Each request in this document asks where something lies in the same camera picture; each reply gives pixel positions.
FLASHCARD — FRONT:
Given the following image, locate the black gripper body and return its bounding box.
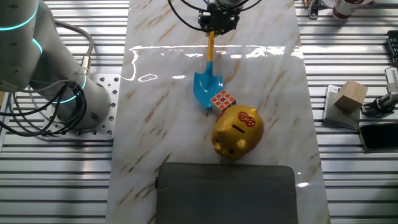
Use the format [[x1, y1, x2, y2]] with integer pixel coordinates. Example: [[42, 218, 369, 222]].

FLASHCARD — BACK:
[[198, 5, 241, 32]]

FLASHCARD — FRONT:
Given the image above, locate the blue yellow toy shovel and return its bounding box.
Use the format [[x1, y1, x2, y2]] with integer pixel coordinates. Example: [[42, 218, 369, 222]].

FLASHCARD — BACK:
[[192, 30, 225, 109]]

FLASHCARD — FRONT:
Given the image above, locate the green white rubik's cube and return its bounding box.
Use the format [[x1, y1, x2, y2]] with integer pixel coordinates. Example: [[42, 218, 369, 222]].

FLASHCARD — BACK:
[[210, 89, 237, 118]]

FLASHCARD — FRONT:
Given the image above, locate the golden piggy bank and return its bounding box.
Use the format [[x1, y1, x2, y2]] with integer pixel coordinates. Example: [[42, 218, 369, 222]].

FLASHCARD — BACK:
[[210, 104, 265, 161]]

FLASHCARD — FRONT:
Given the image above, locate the small metal stand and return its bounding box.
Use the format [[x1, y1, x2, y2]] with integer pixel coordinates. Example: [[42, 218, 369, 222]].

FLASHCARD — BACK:
[[307, 0, 322, 20]]

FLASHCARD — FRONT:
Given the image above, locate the white marble pattern board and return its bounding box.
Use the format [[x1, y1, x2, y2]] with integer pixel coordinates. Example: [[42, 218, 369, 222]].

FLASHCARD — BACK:
[[104, 0, 332, 224]]

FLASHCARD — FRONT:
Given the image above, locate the red white can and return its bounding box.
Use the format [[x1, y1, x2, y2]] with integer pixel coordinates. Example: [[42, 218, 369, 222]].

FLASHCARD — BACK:
[[331, 0, 363, 21]]

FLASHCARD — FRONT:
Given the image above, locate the silver metal plate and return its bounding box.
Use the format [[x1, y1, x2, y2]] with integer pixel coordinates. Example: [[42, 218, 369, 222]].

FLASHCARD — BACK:
[[322, 85, 361, 130]]

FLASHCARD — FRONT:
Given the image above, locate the light wooden cube block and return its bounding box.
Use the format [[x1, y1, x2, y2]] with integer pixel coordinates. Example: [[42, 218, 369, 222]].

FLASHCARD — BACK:
[[333, 79, 369, 113]]

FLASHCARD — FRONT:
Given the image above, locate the grey fabric laptop sleeve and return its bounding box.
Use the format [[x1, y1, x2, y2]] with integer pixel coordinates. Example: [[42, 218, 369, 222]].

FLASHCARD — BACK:
[[154, 162, 299, 224]]

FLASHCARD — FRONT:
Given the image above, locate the black keyboard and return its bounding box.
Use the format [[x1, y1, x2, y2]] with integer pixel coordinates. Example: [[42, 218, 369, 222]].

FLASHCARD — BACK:
[[387, 30, 398, 68]]

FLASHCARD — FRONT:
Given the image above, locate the black smartphone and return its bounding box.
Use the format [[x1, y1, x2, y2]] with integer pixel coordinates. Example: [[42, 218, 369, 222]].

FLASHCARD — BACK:
[[357, 122, 398, 152]]

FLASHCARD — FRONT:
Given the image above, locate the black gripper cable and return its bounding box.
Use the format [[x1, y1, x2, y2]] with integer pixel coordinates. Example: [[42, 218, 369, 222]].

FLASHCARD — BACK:
[[167, 0, 262, 32]]

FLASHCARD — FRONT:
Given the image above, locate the thick grey base cable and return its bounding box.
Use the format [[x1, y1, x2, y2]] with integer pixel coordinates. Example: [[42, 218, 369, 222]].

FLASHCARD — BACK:
[[54, 20, 95, 77]]

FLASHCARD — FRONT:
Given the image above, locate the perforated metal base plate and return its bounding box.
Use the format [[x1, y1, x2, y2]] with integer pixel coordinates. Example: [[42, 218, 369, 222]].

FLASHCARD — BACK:
[[42, 73, 121, 141]]

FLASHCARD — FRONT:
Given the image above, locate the black cable bundle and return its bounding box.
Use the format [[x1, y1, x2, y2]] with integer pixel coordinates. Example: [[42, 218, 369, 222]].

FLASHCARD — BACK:
[[0, 79, 88, 138]]

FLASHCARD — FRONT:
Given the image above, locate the silver ridged camera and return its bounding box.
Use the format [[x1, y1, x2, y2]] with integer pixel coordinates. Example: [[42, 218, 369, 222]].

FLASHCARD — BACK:
[[384, 67, 398, 94]]

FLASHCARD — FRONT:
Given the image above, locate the small silver camera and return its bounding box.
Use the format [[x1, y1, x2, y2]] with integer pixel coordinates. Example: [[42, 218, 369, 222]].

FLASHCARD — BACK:
[[361, 92, 398, 118]]

